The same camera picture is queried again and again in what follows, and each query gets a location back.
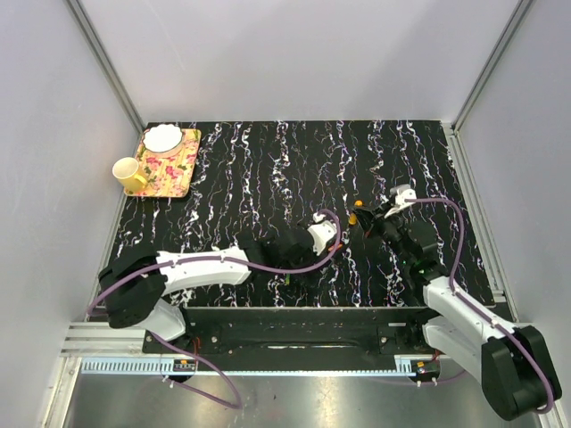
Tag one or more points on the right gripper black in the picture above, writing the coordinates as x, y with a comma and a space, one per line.
370, 222

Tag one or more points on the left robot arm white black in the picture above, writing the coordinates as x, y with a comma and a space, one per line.
134, 286

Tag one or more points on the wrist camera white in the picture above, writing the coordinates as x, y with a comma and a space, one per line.
401, 197
323, 232

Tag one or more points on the yellow mug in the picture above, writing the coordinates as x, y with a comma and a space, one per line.
130, 174

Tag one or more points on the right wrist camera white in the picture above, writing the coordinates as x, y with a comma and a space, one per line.
401, 197

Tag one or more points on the floral pink yellow tray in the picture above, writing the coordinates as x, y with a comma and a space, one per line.
169, 177

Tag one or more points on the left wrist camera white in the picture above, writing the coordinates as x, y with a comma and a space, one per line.
323, 232

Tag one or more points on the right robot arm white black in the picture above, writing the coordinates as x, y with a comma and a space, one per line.
511, 363

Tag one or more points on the white scalloped bowl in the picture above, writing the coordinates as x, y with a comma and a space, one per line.
162, 138

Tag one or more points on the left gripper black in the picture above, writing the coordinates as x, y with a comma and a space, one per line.
312, 258

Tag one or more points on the black remote control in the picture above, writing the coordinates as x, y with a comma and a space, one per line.
331, 254

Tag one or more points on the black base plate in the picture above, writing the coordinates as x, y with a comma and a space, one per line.
295, 340

